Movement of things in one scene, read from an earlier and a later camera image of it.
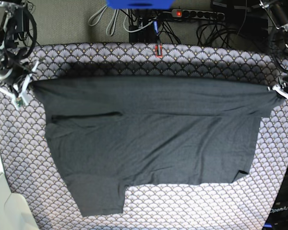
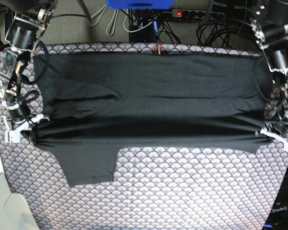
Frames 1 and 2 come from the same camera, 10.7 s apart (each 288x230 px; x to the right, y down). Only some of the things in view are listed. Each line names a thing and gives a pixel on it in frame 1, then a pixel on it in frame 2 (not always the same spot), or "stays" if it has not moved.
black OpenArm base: x=283 y=215 stays
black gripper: x=19 y=73 to x=16 y=103
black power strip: x=198 y=14 stays
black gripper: x=287 y=88 to x=283 y=124
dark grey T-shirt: x=107 y=133 stays
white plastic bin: x=9 y=211 stays
